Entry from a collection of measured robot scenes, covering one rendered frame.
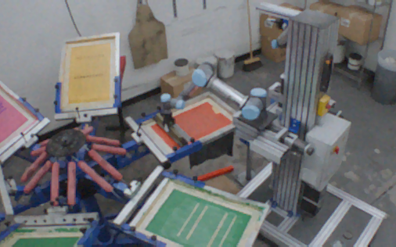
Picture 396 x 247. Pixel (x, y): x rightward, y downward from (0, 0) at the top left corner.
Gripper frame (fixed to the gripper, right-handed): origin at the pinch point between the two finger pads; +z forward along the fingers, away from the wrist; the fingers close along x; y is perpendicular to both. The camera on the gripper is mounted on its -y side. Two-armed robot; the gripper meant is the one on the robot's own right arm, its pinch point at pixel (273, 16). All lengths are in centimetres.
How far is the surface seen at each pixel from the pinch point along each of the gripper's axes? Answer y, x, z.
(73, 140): 10, -195, -51
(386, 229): 174, 31, -149
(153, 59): 95, -95, 174
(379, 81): 160, 174, 26
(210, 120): 61, -87, -30
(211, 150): 78, -97, -48
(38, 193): 33, -236, -65
